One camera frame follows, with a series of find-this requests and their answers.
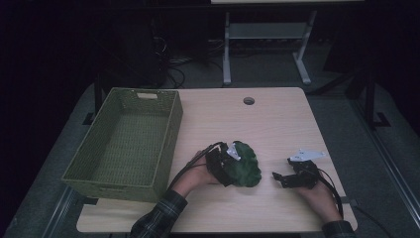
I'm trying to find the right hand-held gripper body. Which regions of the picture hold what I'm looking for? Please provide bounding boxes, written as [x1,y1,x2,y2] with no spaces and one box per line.
[285,148,327,190]

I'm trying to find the tangle of floor cables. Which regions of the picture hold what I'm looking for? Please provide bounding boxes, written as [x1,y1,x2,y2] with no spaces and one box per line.
[150,33,226,89]

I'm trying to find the green woven basket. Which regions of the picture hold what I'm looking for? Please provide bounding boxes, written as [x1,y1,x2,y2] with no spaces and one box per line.
[61,86,184,203]

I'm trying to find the green pet garment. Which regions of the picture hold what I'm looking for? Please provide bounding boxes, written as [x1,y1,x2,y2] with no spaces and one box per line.
[225,140,263,188]

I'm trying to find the black metal stand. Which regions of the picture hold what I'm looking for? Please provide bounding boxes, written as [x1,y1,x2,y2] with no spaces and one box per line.
[81,70,104,127]
[364,65,392,131]

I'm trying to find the black floor cable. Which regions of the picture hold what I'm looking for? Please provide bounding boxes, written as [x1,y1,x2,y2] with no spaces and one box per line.
[354,203,394,238]

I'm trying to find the person's left hand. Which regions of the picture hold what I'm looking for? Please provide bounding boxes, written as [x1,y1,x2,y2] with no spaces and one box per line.
[170,150,222,200]

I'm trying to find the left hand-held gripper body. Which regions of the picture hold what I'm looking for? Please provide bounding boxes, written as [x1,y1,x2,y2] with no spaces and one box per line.
[204,141,243,188]

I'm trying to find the metal floor rail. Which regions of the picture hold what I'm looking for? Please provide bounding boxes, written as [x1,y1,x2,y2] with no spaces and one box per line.
[349,98,420,230]
[40,185,79,238]

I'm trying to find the white metal stand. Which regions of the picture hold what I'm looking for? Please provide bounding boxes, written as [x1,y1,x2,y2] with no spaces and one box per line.
[222,9,318,87]

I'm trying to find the person's right hand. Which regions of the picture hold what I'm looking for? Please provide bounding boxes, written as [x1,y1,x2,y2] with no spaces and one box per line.
[294,178,344,226]

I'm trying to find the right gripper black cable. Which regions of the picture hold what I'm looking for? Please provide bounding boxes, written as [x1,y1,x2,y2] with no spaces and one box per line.
[312,168,346,220]

